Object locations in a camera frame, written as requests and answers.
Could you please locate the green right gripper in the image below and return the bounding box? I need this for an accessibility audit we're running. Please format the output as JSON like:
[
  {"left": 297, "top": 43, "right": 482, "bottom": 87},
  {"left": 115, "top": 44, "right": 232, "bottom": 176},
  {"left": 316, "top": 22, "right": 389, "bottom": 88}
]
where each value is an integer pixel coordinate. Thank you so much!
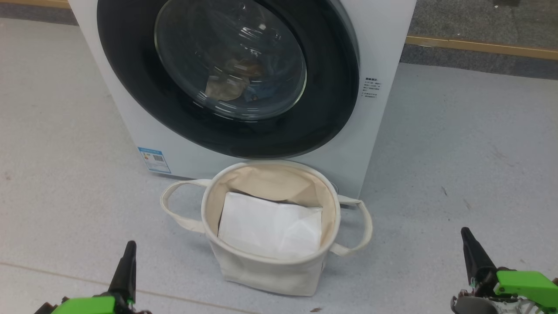
[{"left": 451, "top": 227, "right": 558, "bottom": 314}]

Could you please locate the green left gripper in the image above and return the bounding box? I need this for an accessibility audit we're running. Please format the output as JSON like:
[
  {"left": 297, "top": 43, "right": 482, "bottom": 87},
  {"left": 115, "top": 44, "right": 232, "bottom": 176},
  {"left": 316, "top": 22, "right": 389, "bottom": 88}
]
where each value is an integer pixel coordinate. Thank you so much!
[{"left": 35, "top": 241, "right": 152, "bottom": 314}]

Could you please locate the blue denim garment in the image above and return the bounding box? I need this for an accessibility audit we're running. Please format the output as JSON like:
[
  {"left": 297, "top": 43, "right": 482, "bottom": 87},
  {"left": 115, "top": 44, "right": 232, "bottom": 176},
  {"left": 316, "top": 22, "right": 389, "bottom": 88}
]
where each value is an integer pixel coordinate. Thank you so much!
[{"left": 204, "top": 44, "right": 264, "bottom": 103}]

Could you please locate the cream canvas laundry basket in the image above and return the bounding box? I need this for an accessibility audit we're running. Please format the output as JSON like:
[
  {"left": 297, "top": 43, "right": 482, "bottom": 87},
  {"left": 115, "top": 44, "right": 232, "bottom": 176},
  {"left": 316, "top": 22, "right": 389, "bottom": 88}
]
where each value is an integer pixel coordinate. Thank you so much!
[{"left": 160, "top": 160, "right": 373, "bottom": 297}]

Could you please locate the white front-load washing machine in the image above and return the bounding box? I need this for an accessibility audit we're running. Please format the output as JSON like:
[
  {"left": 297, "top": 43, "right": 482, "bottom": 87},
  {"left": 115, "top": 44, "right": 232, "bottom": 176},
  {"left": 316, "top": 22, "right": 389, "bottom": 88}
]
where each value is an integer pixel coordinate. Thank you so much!
[{"left": 68, "top": 0, "right": 417, "bottom": 199}]

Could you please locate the blue energy label sticker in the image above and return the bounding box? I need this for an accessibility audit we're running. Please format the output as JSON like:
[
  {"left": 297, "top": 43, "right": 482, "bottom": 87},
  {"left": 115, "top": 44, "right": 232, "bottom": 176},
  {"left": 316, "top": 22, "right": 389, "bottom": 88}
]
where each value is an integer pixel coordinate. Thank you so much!
[{"left": 138, "top": 147, "right": 172, "bottom": 174}]

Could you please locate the white folded sheet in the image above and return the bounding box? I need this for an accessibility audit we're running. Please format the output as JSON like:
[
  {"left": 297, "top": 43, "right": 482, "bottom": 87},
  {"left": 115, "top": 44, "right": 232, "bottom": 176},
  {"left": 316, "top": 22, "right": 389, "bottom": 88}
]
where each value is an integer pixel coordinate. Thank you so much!
[{"left": 217, "top": 192, "right": 324, "bottom": 261}]

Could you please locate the printed text label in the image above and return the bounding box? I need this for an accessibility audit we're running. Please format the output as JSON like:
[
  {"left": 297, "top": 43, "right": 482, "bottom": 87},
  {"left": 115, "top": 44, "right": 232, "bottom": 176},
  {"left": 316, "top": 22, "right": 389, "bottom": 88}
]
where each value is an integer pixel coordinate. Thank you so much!
[{"left": 364, "top": 77, "right": 384, "bottom": 99}]

